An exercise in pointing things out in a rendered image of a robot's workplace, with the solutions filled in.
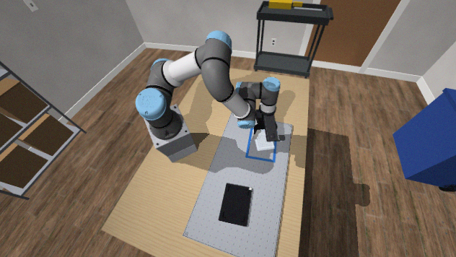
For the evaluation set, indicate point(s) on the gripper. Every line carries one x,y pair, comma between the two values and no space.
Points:
260,124

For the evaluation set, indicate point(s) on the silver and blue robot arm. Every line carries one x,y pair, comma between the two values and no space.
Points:
153,103

